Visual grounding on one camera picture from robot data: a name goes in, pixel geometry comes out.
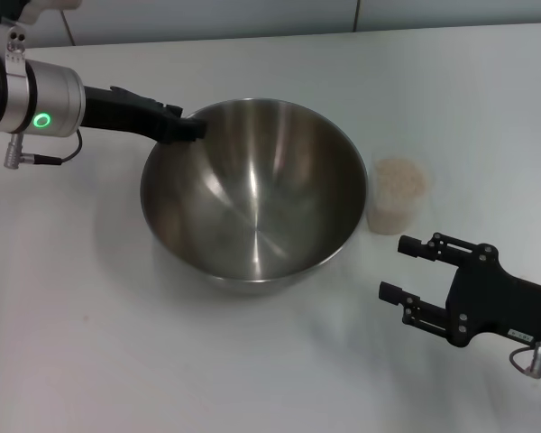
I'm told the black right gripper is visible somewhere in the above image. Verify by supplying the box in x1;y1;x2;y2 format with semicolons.
378;232;541;357

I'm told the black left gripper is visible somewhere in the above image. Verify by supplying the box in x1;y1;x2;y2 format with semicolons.
83;84;208;146

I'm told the clear plastic measuring cup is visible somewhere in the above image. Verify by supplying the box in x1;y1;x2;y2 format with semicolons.
367;152;434;235

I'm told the stainless steel mixing bowl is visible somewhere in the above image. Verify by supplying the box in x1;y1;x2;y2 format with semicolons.
139;97;370;298

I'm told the white uncooked rice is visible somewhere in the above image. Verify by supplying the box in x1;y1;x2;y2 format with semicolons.
370;157;427;235

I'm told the grey left gripper cable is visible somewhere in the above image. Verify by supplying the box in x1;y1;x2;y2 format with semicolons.
3;129;83;169

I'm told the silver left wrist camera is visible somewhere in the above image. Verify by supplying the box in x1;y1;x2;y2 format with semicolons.
0;0;80;76

